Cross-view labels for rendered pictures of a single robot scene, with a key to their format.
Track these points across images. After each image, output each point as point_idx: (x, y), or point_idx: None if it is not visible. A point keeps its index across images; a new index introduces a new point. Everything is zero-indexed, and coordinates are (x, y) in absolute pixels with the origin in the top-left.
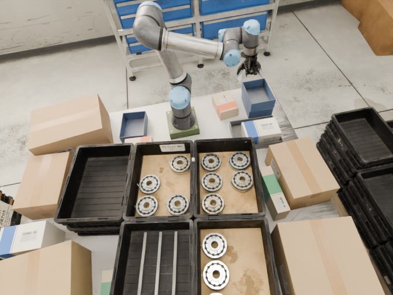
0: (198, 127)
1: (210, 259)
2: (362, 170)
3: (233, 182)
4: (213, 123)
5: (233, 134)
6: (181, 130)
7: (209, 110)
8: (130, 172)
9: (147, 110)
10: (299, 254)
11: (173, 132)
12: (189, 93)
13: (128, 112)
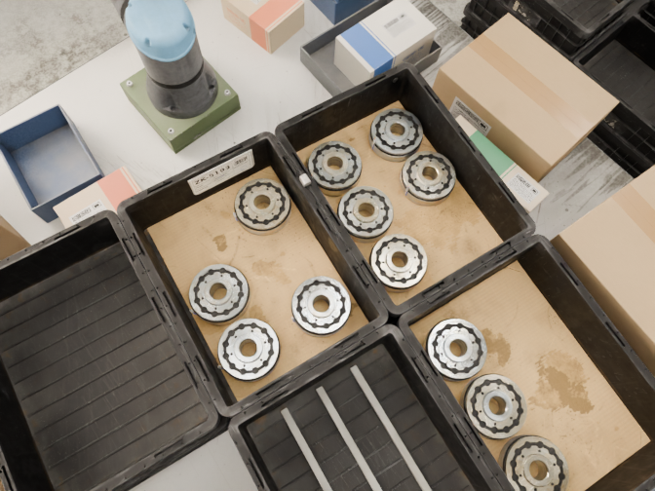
0: (235, 93)
1: (459, 382)
2: (579, 52)
3: (414, 191)
4: (257, 68)
5: (327, 77)
6: (194, 119)
7: (227, 36)
8: (161, 291)
9: (55, 100)
10: (631, 276)
11: (178, 132)
12: (185, 3)
13: (2, 127)
